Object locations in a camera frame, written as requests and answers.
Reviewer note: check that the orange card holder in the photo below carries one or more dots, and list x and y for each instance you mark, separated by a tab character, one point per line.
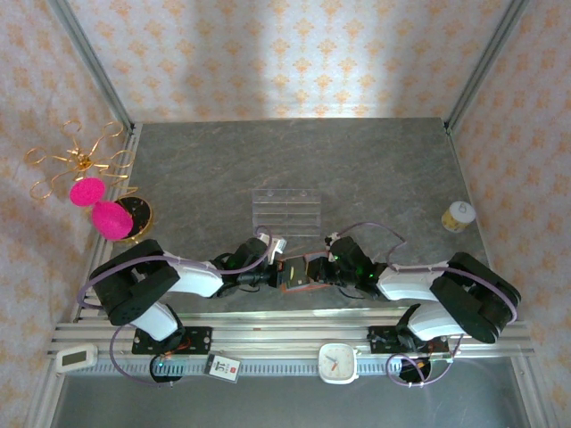
298	290

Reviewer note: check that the clear acrylic organizer tray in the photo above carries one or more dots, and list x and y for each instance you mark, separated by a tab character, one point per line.
285	214

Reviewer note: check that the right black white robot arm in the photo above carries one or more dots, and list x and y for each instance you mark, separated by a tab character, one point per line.
410	283

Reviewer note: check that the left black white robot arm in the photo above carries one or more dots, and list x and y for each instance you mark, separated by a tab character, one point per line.
196	278

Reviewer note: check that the white badge card holder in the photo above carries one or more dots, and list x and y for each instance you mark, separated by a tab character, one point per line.
223	367

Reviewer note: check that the white square analog clock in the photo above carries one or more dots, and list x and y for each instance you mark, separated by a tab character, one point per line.
338	363

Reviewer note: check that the yellow white small jar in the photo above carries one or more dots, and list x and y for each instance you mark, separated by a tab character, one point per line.
458	216

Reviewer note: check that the black gold round base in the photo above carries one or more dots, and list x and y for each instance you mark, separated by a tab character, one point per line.
138	214

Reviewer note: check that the large pink pompom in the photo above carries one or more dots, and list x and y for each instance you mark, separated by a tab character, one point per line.
111	220

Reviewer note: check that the small pink pompom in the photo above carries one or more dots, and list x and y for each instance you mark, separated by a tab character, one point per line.
87	191

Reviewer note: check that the white digital thermometer display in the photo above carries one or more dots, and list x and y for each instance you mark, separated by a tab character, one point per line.
76	359

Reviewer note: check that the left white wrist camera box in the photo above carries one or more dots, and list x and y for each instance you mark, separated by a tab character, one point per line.
277	247

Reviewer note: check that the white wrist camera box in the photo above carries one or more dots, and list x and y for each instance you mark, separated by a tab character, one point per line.
330	236
277	247

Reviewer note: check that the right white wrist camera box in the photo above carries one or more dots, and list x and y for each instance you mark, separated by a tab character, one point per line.
330	236

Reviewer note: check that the aluminium mounting rail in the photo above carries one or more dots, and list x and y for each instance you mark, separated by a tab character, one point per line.
285	332

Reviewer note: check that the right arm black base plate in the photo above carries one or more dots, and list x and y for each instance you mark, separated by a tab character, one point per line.
381	339

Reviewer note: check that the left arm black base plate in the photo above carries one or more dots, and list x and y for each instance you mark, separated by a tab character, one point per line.
201	339

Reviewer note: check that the aluminium frame post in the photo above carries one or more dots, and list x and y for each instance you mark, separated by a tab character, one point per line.
95	67
484	67

